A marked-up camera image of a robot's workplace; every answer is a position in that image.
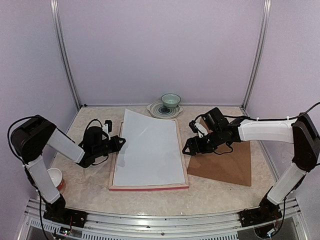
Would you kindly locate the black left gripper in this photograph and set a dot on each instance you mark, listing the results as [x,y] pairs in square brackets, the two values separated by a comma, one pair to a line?
[116,146]

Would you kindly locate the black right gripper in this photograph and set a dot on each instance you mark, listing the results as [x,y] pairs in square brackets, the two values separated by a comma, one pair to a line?
[191,141]

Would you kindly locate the red and dark photo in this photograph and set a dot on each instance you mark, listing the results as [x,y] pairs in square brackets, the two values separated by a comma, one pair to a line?
[150,150]

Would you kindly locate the brown backing board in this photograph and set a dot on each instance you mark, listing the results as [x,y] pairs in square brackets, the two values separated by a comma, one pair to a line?
[229,163]

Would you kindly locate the wooden picture frame red edge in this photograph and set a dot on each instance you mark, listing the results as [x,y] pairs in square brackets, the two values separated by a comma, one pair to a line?
[185,165]

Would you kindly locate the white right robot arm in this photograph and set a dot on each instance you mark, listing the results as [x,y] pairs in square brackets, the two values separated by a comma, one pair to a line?
[298,131]

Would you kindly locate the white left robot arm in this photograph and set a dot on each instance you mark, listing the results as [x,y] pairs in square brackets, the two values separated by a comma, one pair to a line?
[30,136]

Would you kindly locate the green ceramic bowl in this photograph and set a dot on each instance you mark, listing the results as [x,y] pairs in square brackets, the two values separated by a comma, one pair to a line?
[170,100]

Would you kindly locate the white plate green rings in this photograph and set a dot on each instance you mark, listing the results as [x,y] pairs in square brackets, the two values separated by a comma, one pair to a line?
[160,112]

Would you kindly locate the white bowl orange outside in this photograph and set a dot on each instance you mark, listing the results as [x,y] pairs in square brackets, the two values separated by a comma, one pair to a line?
[57,178]

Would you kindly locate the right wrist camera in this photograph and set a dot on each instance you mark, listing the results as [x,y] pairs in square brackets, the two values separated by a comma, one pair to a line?
[198,128]

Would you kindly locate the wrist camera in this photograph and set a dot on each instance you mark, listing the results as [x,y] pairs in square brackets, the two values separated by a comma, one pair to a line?
[198,128]
[107,128]

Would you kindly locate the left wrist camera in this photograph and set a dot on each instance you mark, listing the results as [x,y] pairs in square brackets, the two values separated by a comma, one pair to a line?
[107,128]

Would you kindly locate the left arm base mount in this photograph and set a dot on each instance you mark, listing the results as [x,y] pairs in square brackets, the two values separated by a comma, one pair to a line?
[59,213]

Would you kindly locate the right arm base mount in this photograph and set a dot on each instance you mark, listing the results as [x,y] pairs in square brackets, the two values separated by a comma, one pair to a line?
[265,212]

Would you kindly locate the left aluminium corner post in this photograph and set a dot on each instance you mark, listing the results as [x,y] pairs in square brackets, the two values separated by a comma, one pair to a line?
[54,5]

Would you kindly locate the aluminium corner post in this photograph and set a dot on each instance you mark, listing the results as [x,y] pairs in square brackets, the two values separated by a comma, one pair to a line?
[54,5]
[258,53]

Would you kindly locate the right aluminium corner post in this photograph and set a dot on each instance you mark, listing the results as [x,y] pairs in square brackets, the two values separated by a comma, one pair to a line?
[258,53]

